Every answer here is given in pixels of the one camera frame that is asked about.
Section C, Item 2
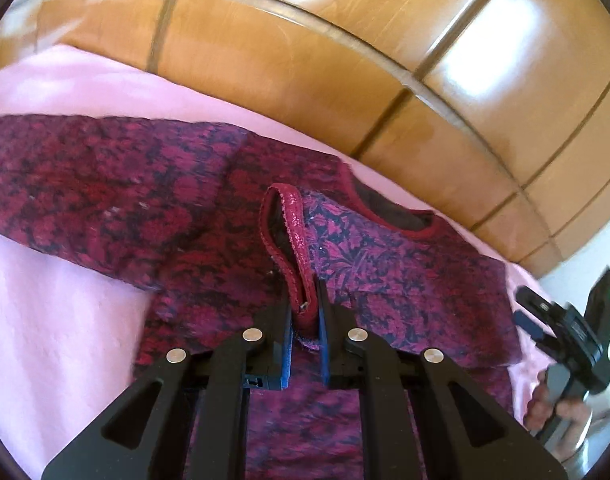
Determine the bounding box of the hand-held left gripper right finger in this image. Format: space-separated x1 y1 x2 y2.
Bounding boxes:
316 280 569 480

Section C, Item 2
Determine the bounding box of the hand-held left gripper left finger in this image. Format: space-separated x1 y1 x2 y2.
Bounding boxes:
41 303 294 480

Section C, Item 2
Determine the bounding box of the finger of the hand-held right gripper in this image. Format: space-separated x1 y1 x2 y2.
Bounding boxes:
516 285 561 317
513 310 550 345

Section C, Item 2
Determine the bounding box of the red purple floral knit sweater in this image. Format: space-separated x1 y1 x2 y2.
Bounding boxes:
0 115 523 480

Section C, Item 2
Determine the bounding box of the person's right hand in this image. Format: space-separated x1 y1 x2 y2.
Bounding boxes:
525 370 594 456

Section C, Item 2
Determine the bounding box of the pink blanket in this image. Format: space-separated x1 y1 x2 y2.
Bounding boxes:
0 42 568 480

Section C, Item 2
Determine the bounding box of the wooden headboard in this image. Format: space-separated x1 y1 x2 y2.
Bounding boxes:
0 0 610 281

